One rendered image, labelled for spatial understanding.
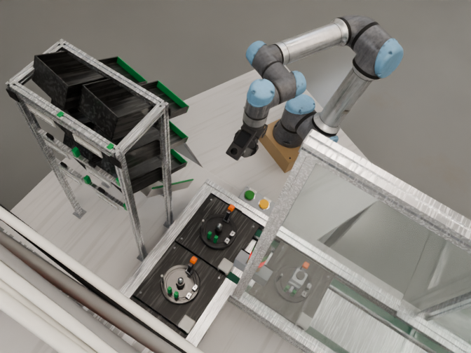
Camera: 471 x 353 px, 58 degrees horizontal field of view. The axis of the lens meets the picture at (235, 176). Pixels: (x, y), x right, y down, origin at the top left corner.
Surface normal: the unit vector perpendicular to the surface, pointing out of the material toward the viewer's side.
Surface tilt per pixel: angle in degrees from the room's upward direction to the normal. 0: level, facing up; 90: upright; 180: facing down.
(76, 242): 0
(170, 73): 0
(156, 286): 0
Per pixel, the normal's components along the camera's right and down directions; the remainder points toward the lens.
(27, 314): 0.29, -0.71
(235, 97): 0.11, -0.47
